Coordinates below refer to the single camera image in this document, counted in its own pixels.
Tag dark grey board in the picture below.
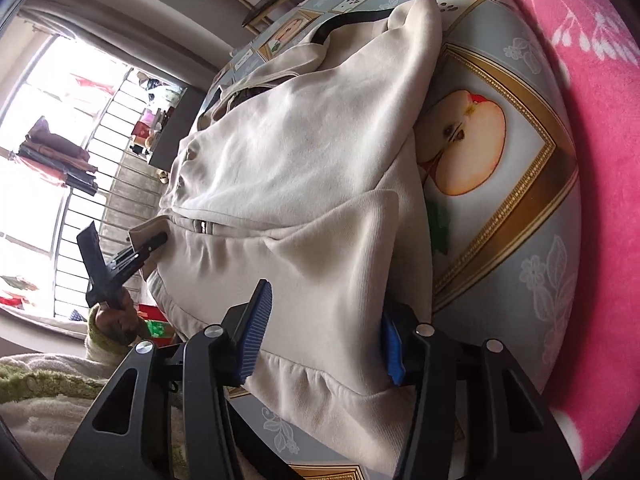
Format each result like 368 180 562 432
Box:
150 87 201 171

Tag person's left hand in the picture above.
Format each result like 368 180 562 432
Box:
95 292 143 343

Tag fruit print tablecloth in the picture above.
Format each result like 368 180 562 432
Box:
200 0 583 480

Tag green white fuzzy robe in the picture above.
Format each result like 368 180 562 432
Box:
0 352 176 480

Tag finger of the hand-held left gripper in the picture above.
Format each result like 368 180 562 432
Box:
117 254 152 287
120 232 169 265

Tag grey curtain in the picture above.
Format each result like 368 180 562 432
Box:
20 0 231 91

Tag hanging dark clothes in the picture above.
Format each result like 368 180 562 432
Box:
12 115 98 193

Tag red green box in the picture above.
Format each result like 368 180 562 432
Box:
137 302 177 348

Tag cream zip jacket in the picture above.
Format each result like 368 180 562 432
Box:
127 0 448 476

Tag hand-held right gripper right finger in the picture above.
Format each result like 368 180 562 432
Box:
380 305 583 480

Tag pink floral blanket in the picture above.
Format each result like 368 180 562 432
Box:
475 0 640 471

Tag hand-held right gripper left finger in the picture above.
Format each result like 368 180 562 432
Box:
54 279 273 480

